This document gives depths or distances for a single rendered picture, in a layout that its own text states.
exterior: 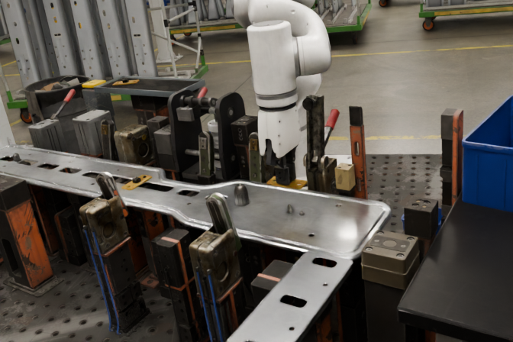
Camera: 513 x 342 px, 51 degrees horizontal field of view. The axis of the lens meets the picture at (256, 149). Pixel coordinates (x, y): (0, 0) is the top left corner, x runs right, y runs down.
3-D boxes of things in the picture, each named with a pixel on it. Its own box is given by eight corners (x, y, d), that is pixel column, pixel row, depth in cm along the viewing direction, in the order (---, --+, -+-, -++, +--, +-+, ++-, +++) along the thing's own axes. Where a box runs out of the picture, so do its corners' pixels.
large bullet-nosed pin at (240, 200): (233, 211, 125) (230, 185, 123) (241, 204, 128) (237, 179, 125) (245, 213, 123) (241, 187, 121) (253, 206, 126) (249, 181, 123)
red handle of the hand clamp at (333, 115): (305, 159, 126) (327, 107, 133) (308, 165, 128) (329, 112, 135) (321, 162, 124) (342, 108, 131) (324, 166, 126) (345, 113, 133)
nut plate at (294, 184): (266, 184, 116) (265, 179, 116) (274, 176, 119) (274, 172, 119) (300, 189, 112) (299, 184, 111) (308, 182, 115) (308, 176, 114)
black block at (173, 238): (168, 354, 125) (143, 246, 114) (197, 325, 133) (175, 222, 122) (195, 366, 121) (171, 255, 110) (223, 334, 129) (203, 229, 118)
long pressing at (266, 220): (-48, 172, 172) (-50, 167, 172) (13, 145, 190) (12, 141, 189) (356, 266, 99) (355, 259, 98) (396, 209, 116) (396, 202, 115)
